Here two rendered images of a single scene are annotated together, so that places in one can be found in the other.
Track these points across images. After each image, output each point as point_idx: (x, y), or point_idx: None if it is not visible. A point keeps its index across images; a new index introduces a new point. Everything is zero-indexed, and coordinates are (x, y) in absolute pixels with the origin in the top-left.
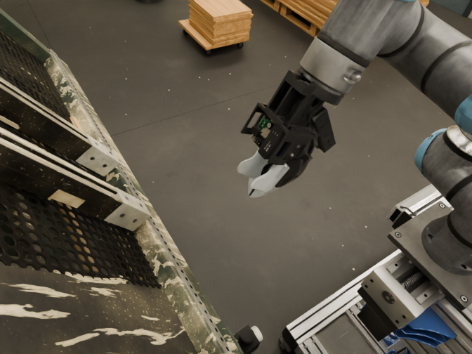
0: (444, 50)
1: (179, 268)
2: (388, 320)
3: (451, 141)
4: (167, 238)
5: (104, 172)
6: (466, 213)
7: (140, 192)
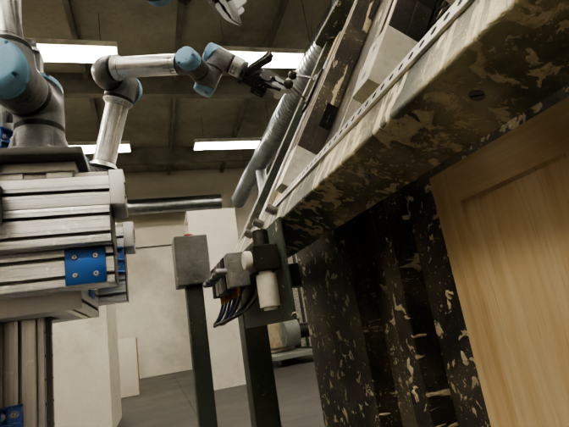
0: None
1: (317, 155)
2: (115, 239)
3: (28, 42)
4: (337, 153)
5: None
6: (58, 105)
7: (400, 92)
